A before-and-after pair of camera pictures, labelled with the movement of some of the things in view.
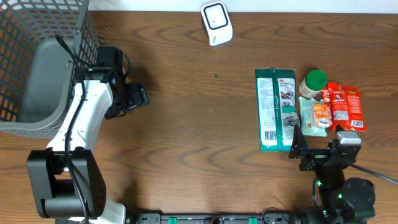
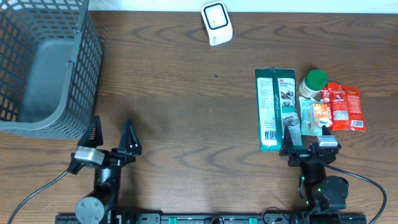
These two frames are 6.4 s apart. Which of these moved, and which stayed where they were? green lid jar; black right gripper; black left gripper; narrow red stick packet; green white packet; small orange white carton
Moved: black right gripper; black left gripper
Stayed: green lid jar; narrow red stick packet; small orange white carton; green white packet
